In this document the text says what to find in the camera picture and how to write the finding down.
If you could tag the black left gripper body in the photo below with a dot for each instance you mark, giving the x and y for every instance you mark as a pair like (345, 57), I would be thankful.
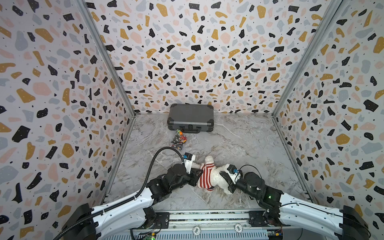
(195, 176)

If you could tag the red white striped knitted sweater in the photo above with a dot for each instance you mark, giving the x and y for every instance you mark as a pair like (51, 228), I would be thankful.
(205, 179)

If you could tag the white teddy bear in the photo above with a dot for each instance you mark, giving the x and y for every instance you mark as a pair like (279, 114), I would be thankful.
(216, 178)

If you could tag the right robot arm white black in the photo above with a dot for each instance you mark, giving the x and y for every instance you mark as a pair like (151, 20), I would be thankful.
(283, 209)

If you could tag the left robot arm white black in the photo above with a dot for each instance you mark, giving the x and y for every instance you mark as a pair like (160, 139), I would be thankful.
(130, 212)

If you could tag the bag of colourful small parts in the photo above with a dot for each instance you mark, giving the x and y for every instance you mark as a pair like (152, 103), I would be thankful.
(179, 140)

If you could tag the dark grey hard case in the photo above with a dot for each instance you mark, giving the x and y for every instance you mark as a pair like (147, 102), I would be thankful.
(191, 119)

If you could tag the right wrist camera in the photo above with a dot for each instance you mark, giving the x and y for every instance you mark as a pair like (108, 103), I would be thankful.
(231, 174)

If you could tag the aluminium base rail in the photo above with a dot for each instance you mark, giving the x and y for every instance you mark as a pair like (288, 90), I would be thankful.
(248, 224)

